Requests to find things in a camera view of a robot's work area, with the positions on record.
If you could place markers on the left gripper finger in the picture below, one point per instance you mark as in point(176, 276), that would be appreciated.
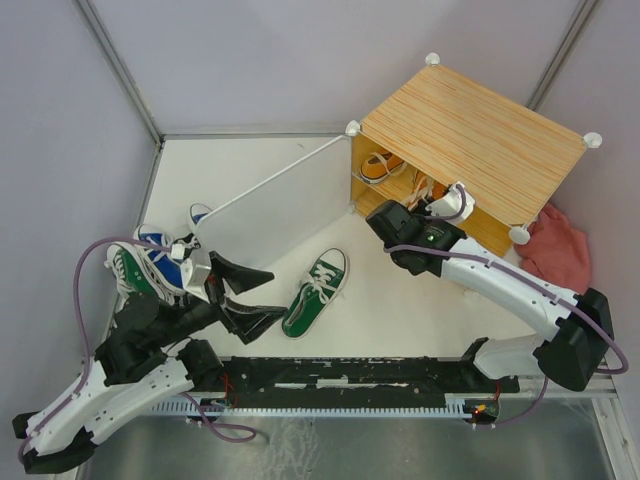
point(249, 323)
point(239, 278)

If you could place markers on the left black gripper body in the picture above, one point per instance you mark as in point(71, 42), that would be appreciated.
point(194, 312)

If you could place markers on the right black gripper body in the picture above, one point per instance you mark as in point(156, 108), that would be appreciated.
point(420, 218)

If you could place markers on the white cabinet door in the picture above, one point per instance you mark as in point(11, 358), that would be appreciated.
point(263, 224)

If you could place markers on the green sneaker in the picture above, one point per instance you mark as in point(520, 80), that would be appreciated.
point(131, 277)
point(322, 284)

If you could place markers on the wooden shoe cabinet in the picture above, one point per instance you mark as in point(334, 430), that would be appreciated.
point(444, 124)

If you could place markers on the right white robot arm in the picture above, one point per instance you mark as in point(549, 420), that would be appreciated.
point(572, 331)

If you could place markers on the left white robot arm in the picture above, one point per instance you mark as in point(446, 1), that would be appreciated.
point(149, 356)

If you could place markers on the blue sneaker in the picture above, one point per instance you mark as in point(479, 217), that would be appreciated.
point(162, 267)
point(196, 213)

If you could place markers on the pink cloth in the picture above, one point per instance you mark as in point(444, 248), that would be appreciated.
point(556, 252)

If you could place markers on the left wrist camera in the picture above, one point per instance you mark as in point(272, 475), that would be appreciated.
point(195, 268)

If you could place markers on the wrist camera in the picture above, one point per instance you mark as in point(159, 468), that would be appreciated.
point(454, 207)
point(195, 268)

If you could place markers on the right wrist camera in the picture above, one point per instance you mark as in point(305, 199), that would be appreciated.
point(454, 207)

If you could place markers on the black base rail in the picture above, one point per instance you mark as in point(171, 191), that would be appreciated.
point(335, 383)

